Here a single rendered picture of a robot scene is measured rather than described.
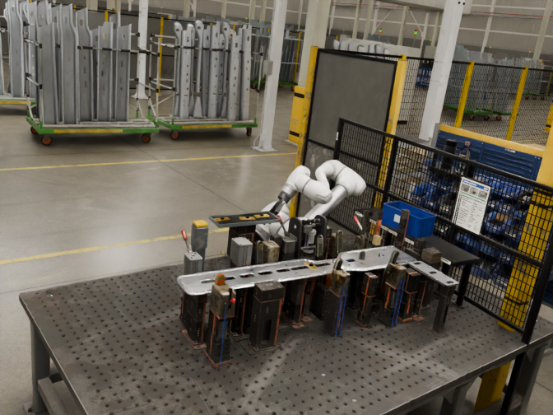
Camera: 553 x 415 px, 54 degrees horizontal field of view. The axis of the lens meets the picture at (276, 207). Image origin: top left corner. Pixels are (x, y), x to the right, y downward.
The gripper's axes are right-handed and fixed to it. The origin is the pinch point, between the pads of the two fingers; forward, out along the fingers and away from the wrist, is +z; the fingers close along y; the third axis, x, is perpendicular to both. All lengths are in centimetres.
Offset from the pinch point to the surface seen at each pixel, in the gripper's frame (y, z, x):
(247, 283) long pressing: -65, 40, 1
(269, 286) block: -73, 35, -6
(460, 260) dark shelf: -45, -43, -95
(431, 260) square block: -43, -33, -81
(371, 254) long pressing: -31, -17, -54
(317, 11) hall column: 596, -461, 48
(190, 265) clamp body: -54, 48, 27
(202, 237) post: -37, 33, 28
